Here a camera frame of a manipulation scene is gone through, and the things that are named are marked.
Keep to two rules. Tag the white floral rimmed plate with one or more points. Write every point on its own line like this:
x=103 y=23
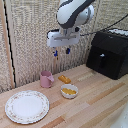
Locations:
x=27 y=106

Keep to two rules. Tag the white bowl with yellow food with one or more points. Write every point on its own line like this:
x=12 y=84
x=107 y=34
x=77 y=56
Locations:
x=69 y=91

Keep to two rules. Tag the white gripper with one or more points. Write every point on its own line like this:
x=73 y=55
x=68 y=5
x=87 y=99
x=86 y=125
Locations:
x=63 y=37

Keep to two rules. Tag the pink ceramic mug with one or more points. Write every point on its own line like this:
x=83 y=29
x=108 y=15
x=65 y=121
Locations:
x=46 y=79

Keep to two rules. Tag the black box appliance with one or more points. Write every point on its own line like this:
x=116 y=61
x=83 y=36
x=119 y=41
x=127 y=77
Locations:
x=109 y=53

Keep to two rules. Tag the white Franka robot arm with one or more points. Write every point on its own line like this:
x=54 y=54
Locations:
x=72 y=12

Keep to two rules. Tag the small orange bread piece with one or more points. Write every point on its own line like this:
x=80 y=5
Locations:
x=64 y=79

